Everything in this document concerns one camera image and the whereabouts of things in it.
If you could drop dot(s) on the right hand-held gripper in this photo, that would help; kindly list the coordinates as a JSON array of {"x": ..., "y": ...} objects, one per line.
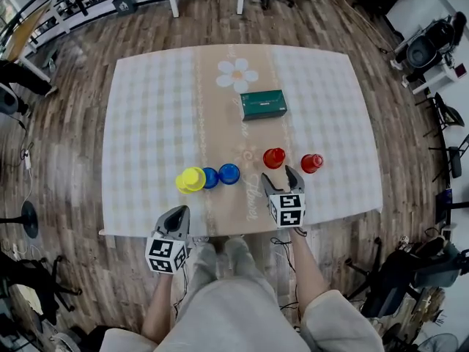
[{"x": 287, "y": 211}]

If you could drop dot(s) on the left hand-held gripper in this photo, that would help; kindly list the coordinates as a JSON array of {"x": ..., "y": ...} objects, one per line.
[{"x": 165, "y": 255}]

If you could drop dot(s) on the red paper cup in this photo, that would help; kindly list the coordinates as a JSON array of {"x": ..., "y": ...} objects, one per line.
[
  {"x": 312, "y": 163},
  {"x": 274, "y": 158}
]

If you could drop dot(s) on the yellow paper cup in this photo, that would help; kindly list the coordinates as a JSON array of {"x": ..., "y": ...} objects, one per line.
[
  {"x": 194, "y": 178},
  {"x": 179, "y": 184}
]

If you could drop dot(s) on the blue paper cup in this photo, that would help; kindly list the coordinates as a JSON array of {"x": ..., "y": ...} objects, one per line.
[
  {"x": 229, "y": 173},
  {"x": 212, "y": 177}
]

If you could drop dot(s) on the person's right forearm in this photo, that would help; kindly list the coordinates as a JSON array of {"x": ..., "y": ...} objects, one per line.
[{"x": 308, "y": 270}]

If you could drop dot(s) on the person's left forearm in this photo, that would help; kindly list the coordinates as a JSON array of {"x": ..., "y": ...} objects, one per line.
[{"x": 157, "y": 306}]

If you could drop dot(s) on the person's left shoe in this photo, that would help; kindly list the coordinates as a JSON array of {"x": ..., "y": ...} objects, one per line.
[{"x": 201, "y": 240}]

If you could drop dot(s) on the person's grey trousers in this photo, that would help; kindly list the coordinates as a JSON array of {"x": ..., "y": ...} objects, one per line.
[{"x": 238, "y": 259}]

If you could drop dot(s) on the green cardboard box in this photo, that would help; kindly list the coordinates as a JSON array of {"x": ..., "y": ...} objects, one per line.
[{"x": 264, "y": 104}]

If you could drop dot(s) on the checkered flower tablecloth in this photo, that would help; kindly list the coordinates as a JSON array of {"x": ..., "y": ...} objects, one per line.
[{"x": 154, "y": 123}]

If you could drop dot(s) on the person's beige shirt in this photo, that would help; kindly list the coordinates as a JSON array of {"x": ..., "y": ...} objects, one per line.
[{"x": 227, "y": 317}]

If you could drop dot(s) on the black round-base stand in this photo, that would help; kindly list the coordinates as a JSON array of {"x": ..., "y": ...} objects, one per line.
[{"x": 29, "y": 218}]

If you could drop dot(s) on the white power strip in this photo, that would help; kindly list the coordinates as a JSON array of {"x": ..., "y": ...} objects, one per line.
[{"x": 27, "y": 160}]

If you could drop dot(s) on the black folding chair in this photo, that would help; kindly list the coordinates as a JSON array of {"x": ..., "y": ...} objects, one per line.
[
  {"x": 455, "y": 160},
  {"x": 448, "y": 114}
]

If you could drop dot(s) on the small white desk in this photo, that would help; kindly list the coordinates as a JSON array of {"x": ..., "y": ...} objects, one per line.
[{"x": 439, "y": 75}]

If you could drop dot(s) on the dark red box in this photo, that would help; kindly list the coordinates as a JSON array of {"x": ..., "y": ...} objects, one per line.
[{"x": 459, "y": 70}]

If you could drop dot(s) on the black floor fan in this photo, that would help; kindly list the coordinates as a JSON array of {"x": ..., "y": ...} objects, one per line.
[{"x": 436, "y": 343}]

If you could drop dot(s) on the grey waste bin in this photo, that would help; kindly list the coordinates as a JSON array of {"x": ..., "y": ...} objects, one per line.
[{"x": 124, "y": 3}]

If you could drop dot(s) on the long wooden table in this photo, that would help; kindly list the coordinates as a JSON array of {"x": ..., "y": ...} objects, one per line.
[{"x": 22, "y": 37}]

